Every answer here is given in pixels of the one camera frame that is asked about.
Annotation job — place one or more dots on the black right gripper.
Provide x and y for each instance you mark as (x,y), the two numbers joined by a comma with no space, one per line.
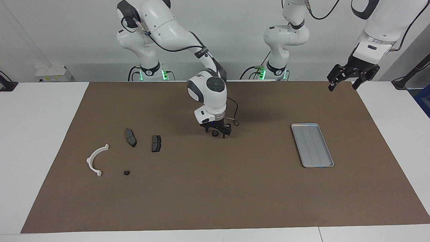
(215,126)

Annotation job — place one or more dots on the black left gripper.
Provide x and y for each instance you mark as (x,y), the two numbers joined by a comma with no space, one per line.
(359,65)

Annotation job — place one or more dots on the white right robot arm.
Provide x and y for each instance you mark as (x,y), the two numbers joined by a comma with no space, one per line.
(208,97)

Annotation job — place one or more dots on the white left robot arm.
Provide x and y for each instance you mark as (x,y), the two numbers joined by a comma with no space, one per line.
(285,37)

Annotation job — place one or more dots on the silver metal tray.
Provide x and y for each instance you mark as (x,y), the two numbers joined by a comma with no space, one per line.
(312,146)

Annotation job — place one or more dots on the black angled stand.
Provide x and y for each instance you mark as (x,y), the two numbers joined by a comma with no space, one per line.
(401,83)

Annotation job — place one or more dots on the brown table mat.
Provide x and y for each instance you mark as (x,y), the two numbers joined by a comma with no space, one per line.
(201,188)

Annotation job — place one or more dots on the short dark grey brake pad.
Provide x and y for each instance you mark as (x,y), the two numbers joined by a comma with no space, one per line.
(156,144)

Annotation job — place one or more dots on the blue crate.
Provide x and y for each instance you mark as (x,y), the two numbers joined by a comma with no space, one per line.
(424,101)

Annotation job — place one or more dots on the long dark grey brake pad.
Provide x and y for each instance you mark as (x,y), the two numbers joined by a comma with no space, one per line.
(130,137)

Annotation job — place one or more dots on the white box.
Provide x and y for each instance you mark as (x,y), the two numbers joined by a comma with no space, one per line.
(53,74)

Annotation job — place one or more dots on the white semicircular plastic bracket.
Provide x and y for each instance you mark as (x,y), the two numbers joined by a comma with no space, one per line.
(88,161)

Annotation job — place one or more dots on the small black clamp mount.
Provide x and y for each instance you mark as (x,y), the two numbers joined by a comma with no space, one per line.
(8,85)

